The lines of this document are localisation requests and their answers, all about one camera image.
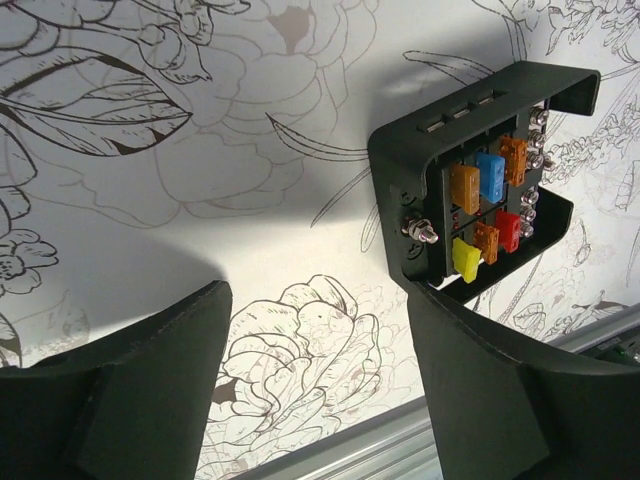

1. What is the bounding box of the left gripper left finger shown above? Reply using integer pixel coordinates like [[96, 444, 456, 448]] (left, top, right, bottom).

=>
[[1, 281, 233, 479]]

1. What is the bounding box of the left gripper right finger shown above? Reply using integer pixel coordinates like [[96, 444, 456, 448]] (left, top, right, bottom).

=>
[[407, 284, 639, 479]]

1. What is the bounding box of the yellow blade fuse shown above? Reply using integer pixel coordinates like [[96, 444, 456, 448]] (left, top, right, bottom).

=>
[[452, 237, 482, 283]]

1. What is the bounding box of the orange blade fuse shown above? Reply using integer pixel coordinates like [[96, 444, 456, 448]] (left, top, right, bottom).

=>
[[474, 222, 500, 265]]

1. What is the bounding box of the red blade fuse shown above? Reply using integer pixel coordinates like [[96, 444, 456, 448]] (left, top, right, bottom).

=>
[[495, 210, 521, 253]]

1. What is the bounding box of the black fuse box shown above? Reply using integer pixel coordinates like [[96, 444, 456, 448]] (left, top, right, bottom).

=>
[[368, 61, 601, 303]]

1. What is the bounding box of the floral patterned table mat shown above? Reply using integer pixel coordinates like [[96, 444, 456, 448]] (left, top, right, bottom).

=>
[[1, 1, 639, 479]]

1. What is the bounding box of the aluminium rail beam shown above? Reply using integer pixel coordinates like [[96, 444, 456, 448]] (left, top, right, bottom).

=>
[[234, 309, 640, 480]]

